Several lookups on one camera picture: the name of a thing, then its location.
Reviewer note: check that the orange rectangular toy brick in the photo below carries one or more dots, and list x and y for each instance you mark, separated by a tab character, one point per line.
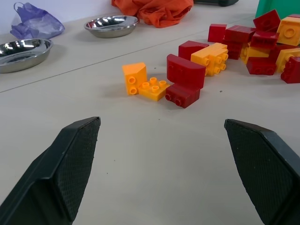
212	58

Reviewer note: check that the orange cloth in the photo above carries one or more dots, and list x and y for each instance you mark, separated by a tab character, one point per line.
161	11

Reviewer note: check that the green object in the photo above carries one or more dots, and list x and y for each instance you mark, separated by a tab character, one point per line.
276	7

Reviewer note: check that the purple plastic bag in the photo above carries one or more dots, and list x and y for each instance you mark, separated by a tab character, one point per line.
35	21

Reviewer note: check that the red rectangular block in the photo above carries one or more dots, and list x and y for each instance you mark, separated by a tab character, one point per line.
237	35

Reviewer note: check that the black object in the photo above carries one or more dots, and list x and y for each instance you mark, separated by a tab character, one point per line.
218	2

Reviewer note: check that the orange sloped toy brick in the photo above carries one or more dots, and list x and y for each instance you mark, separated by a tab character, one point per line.
133	77

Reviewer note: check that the dark red curved brick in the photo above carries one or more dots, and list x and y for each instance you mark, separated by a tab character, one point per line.
185	71

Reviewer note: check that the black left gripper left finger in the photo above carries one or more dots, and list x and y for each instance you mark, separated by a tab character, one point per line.
58	168

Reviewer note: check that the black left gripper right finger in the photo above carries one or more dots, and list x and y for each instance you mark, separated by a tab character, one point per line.
264	168

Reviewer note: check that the red tilted block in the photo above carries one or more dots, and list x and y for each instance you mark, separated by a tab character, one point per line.
267	21

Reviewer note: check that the round steel dish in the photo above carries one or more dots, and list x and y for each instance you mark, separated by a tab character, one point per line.
21	54
110	25

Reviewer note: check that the orange square block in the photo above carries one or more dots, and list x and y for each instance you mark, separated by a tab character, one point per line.
289	30

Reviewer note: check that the small red cube block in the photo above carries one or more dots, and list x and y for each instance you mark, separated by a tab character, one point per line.
216	32

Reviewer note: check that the small dark red brick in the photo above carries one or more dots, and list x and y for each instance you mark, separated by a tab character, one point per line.
185	95

